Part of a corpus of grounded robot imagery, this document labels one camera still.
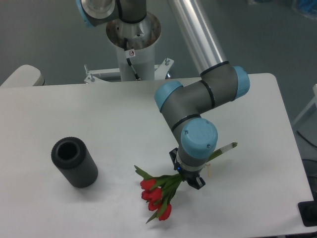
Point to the blue plastic bag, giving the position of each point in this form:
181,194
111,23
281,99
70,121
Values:
307,8

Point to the red tulip bouquet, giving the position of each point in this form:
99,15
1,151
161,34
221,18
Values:
158,192

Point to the white furniture frame right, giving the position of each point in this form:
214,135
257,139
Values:
309,109

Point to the black device at table edge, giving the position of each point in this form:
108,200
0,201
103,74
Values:
308,213

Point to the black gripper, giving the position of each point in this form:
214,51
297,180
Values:
189,174

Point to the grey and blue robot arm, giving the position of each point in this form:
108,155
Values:
182,106

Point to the dark grey ribbed vase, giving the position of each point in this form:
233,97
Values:
72,158

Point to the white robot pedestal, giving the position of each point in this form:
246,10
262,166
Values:
135,52

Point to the white chair armrest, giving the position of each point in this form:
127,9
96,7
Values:
25,76

